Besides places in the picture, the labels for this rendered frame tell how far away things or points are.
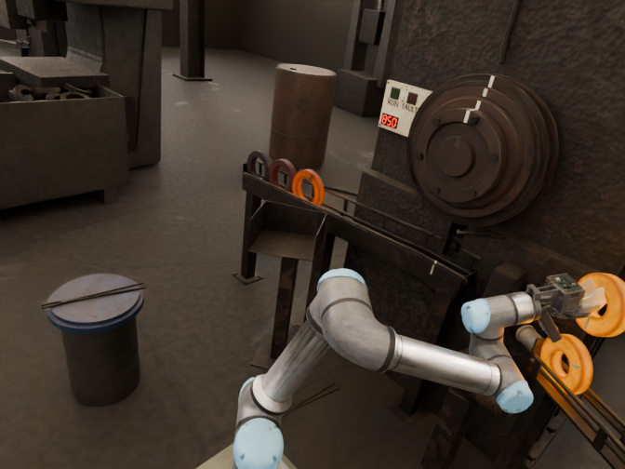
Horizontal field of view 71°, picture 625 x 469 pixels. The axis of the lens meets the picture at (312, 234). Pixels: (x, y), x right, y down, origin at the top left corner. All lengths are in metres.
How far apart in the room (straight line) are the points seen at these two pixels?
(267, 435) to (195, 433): 0.72
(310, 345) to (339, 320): 0.17
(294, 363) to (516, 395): 0.50
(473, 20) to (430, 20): 0.16
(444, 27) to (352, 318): 1.13
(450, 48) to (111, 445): 1.82
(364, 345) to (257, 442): 0.39
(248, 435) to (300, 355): 0.23
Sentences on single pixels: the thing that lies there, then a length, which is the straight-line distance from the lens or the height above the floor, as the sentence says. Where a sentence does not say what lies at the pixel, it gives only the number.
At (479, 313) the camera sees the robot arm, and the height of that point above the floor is 0.89.
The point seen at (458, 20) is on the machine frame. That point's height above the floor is 1.47.
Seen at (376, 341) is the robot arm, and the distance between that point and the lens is 0.91.
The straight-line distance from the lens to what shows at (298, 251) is 1.72.
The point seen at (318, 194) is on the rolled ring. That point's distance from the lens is 1.97.
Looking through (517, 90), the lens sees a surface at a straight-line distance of 1.42.
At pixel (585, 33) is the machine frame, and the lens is 1.53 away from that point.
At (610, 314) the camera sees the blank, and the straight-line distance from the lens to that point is 1.28.
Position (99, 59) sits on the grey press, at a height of 0.88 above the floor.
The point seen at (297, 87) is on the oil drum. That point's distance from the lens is 4.18.
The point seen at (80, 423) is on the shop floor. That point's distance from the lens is 1.96.
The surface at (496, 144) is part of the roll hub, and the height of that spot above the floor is 1.19.
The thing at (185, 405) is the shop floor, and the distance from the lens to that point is 1.94.
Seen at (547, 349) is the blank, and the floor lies 0.70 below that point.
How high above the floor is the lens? 1.48
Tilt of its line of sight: 28 degrees down
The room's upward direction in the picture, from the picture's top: 9 degrees clockwise
